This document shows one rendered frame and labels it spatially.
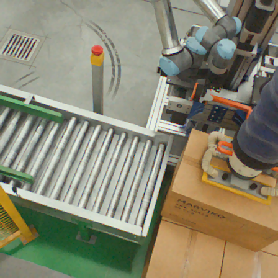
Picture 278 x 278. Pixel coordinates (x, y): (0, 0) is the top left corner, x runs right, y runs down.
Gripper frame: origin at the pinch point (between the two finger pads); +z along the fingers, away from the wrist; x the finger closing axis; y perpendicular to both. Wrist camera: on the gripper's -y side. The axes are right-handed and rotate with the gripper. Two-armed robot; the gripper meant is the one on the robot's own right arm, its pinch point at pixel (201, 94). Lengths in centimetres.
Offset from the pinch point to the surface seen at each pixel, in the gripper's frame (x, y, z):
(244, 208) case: -41, 38, 24
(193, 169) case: -29.9, 8.8, 23.9
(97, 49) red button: 20, -65, 14
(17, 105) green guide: -10, -110, 56
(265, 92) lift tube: -27, 19, -44
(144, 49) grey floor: 129, -60, 118
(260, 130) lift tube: -34, 23, -31
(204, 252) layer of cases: -58, 32, 64
